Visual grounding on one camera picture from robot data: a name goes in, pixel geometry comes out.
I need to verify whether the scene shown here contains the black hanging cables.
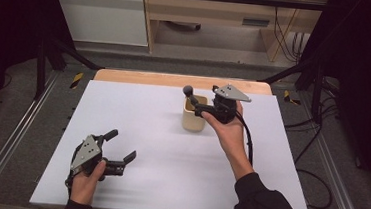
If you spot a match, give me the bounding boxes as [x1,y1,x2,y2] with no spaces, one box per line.
[268,0,309,65]

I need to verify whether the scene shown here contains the black chair base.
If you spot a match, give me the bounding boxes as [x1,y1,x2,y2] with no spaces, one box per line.
[163,20,203,33]

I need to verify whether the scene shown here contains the black curtain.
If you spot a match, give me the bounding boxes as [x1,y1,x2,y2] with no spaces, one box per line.
[0,0,80,136]
[286,0,371,193]

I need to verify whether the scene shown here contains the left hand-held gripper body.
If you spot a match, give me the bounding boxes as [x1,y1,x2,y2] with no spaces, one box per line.
[68,132,129,184]

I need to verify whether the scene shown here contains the black makeup brush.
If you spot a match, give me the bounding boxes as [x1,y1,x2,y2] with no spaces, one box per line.
[180,84,203,109]

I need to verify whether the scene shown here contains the black metal stand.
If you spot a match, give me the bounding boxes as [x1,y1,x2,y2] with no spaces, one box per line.
[256,52,330,125]
[32,35,108,106]

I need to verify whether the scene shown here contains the black floor cable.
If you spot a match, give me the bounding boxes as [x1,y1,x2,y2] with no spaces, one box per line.
[279,102,341,209]

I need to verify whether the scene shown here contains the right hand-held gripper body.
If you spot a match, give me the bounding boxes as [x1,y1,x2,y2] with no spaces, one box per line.
[210,83,254,127]

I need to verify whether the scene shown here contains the left hand-held gripper cable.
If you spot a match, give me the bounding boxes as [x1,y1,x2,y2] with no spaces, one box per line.
[63,169,76,199]

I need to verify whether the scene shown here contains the person's right hand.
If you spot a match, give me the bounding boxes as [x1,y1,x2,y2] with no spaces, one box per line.
[196,97,262,183]

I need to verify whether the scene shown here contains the beige square cup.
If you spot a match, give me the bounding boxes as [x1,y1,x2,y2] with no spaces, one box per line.
[180,93,210,133]

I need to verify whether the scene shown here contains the white cabinet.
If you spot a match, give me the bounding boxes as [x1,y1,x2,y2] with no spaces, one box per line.
[44,0,153,47]

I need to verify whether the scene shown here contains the wooden desk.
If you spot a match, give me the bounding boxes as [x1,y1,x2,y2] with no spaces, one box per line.
[136,0,330,67]

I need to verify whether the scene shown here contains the hand-held gripper cable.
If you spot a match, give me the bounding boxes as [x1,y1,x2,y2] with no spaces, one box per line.
[63,169,76,199]
[230,109,258,168]

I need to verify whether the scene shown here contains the aluminium rail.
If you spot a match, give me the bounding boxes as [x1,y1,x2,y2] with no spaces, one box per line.
[0,66,61,209]
[290,92,371,209]

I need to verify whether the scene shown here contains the person's left hand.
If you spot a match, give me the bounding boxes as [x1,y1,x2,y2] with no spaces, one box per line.
[69,157,107,207]

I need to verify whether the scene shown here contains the right hand-held gripper cable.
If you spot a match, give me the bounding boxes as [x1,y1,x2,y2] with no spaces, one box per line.
[230,109,258,168]

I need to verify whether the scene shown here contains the grey drawer handle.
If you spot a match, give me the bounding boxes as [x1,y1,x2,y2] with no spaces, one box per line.
[241,18,271,28]

